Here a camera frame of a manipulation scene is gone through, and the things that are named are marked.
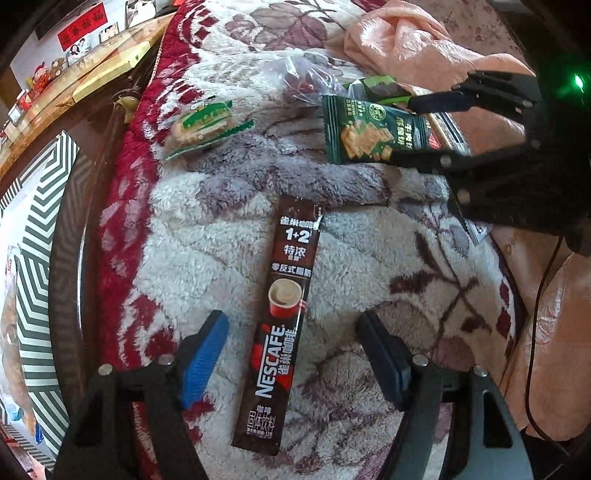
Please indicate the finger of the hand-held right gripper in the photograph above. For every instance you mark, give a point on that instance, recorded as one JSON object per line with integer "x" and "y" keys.
{"x": 438, "y": 102}
{"x": 425, "y": 161}

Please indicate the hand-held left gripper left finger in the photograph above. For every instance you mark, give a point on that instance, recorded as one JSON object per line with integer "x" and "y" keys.
{"x": 203, "y": 364}

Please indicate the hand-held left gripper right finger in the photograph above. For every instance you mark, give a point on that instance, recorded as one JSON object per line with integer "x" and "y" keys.
{"x": 385, "y": 369}

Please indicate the black green snack packet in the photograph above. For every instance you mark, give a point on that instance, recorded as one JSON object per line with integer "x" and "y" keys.
{"x": 378, "y": 87}

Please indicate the dark green snack packet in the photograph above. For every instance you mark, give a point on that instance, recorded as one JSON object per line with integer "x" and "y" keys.
{"x": 369, "y": 134}

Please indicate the brown coffee stick packet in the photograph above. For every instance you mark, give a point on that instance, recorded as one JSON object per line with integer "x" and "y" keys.
{"x": 286, "y": 323}

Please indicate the clear bag of red dates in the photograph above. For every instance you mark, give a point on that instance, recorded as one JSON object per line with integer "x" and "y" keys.
{"x": 300, "y": 78}

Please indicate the peach quilted blanket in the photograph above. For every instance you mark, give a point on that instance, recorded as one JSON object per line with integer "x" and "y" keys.
{"x": 406, "y": 41}

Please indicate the floral plush blanket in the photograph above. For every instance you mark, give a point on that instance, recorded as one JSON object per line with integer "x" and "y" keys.
{"x": 221, "y": 221}

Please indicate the green white wafer packet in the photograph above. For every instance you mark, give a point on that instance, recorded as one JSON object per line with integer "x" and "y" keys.
{"x": 203, "y": 124}

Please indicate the wooden cabinet with marble top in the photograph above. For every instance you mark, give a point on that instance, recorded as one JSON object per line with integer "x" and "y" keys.
{"x": 106, "y": 74}

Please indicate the large framed photo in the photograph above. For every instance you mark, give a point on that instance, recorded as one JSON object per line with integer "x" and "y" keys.
{"x": 138, "y": 9}

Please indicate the red plush figurines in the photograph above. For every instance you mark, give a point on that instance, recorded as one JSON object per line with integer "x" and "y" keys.
{"x": 44, "y": 74}

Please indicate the small framed photo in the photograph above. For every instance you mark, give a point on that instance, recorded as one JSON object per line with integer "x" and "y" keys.
{"x": 81, "y": 48}
{"x": 110, "y": 31}

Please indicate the red wall banner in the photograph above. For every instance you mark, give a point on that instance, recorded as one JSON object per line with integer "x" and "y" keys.
{"x": 83, "y": 27}

